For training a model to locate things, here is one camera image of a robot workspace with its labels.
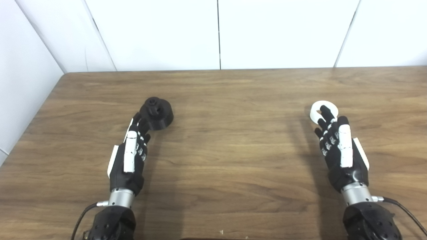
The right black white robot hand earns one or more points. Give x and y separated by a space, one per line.
347 173

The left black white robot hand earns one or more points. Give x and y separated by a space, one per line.
130 173

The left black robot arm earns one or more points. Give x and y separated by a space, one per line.
113 223

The round black plastic part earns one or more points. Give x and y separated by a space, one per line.
160 116

